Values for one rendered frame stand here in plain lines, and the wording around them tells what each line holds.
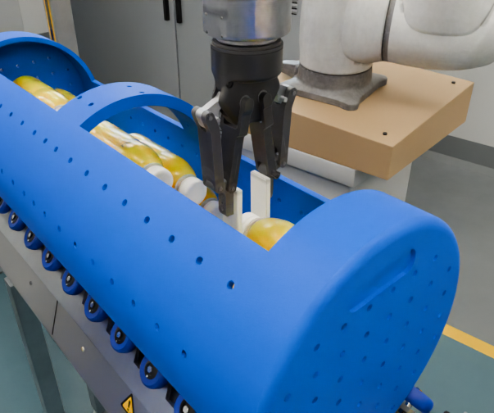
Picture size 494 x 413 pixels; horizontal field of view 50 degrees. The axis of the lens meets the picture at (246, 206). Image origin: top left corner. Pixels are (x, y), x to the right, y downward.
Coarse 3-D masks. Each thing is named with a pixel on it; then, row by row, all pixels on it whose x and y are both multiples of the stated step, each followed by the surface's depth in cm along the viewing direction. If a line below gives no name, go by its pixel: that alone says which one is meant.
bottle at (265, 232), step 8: (248, 224) 64; (256, 224) 62; (264, 224) 62; (272, 224) 61; (280, 224) 61; (288, 224) 61; (248, 232) 63; (256, 232) 61; (264, 232) 61; (272, 232) 60; (280, 232) 60; (256, 240) 61; (264, 240) 60; (272, 240) 59
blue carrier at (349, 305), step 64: (0, 64) 99; (64, 64) 107; (0, 128) 75; (64, 128) 66; (128, 128) 102; (192, 128) 80; (0, 192) 80; (64, 192) 61; (128, 192) 54; (64, 256) 64; (128, 256) 51; (192, 256) 46; (256, 256) 42; (320, 256) 40; (384, 256) 41; (448, 256) 50; (128, 320) 53; (192, 320) 44; (256, 320) 40; (320, 320) 39; (384, 320) 46; (192, 384) 46; (256, 384) 39; (320, 384) 43; (384, 384) 52
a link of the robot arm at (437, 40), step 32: (416, 0) 92; (448, 0) 89; (480, 0) 89; (384, 32) 98; (416, 32) 96; (448, 32) 93; (480, 32) 92; (416, 64) 101; (448, 64) 98; (480, 64) 97
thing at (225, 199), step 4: (224, 180) 60; (208, 184) 59; (212, 184) 59; (224, 184) 60; (212, 188) 59; (224, 188) 60; (224, 192) 60; (220, 196) 62; (224, 196) 61; (228, 196) 61; (232, 196) 61; (220, 200) 62; (224, 200) 61; (228, 200) 61; (232, 200) 62; (220, 204) 62; (224, 204) 61; (228, 204) 62; (232, 204) 62; (220, 208) 62; (224, 208) 62; (228, 208) 62; (232, 208) 62; (220, 212) 63; (224, 212) 62; (228, 212) 62; (232, 212) 63
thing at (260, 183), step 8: (256, 176) 64; (264, 176) 64; (256, 184) 65; (264, 184) 64; (256, 192) 65; (264, 192) 64; (256, 200) 66; (264, 200) 65; (256, 208) 67; (264, 208) 65; (264, 216) 66
